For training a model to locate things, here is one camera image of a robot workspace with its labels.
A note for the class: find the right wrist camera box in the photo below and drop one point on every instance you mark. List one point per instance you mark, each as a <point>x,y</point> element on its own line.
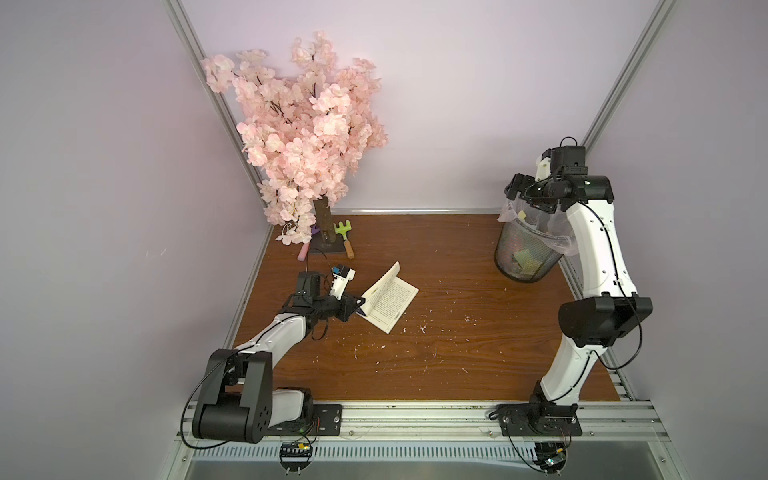
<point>561,161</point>

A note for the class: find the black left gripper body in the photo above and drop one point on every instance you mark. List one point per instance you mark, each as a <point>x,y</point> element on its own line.
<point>325,307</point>

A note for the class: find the pink artificial cherry blossom tree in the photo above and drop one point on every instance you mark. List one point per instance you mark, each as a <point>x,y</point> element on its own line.
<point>306,132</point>

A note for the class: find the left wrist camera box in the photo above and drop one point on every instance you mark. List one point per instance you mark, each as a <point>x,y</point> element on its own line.
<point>342,275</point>

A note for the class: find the purple rake with pink handle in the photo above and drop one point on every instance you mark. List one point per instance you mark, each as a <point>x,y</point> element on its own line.
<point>301,257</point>

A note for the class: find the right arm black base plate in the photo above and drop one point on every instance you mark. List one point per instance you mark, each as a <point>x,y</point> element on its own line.
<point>539,420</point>

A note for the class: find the dark metal tree base plate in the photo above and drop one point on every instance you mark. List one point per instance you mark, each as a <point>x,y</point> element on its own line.
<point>336,245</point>

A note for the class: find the left small circuit board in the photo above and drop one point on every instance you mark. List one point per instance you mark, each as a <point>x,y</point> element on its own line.
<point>295,457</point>

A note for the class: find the small circuit board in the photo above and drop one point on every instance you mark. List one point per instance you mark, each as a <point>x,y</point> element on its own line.
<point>295,457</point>
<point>550,457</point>

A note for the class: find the dark blue paperback book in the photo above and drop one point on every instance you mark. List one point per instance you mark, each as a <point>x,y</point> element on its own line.
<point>387,300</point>

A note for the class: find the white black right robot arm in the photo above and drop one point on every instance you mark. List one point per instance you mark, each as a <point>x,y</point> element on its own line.
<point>610,307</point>

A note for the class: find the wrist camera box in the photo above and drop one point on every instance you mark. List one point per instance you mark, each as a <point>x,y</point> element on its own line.
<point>561,161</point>
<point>342,275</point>

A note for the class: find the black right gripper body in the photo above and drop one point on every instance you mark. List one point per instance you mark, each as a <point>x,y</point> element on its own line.
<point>519,186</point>

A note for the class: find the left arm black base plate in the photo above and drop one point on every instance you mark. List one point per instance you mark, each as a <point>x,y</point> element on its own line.
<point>317,420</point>

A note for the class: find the black mesh waste bin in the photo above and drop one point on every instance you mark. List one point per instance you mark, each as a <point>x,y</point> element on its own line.
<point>525,250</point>

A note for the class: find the right small circuit board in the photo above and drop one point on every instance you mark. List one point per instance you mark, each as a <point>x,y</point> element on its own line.
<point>550,457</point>

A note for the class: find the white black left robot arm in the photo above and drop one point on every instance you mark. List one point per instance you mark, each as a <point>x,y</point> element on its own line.
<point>236,397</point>

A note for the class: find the aluminium mounting rail frame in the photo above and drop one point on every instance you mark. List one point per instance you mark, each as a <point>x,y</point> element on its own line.
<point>441,432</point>

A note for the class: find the clear plastic bin liner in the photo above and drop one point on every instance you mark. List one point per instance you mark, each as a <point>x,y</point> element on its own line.
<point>555,231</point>

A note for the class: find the green rake with wooden handle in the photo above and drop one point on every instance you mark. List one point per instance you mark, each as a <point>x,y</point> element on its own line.
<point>343,228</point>

